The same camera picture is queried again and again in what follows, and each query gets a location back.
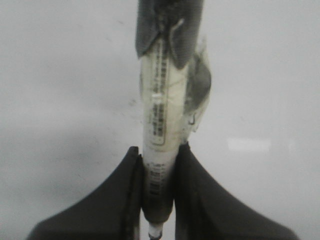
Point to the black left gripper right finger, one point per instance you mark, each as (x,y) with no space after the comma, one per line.
(207,211)

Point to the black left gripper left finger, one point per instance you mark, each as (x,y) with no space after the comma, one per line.
(110,212)

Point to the white whiteboard marker black cap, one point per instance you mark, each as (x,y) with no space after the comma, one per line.
(175,83)

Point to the white whiteboard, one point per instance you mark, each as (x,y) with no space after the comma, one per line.
(70,105)

